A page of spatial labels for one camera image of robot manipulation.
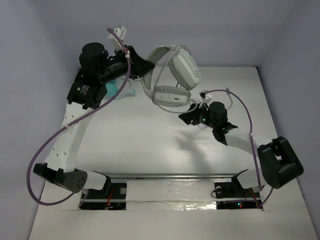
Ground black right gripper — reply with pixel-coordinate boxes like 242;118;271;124
178;102;217;130

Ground grey headphone cable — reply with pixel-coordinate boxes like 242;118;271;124
152;44;235;115

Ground white over-ear headphones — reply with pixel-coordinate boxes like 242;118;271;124
140;44;202;108

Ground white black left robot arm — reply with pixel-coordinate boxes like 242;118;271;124
28;42;155;197

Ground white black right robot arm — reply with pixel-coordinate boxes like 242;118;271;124
178;101;304;189

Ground teal cat-ear headphones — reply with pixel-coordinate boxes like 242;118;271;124
104;79;138;99

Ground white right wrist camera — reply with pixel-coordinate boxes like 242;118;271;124
199;90;213;107

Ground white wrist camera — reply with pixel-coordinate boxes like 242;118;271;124
108;25;127;51
199;90;213;107

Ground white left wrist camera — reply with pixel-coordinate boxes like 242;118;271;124
108;25;127;51

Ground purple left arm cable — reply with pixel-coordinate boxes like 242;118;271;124
26;27;132;208

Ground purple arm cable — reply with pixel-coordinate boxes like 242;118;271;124
202;89;275;208
26;27;132;208

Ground aluminium rail at table front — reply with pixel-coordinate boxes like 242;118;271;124
104;172;236;180

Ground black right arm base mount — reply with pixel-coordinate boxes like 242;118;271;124
210;169;262;210

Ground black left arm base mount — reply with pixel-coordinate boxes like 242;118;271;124
78;176;127;211

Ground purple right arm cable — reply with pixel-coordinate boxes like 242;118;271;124
202;89;275;208

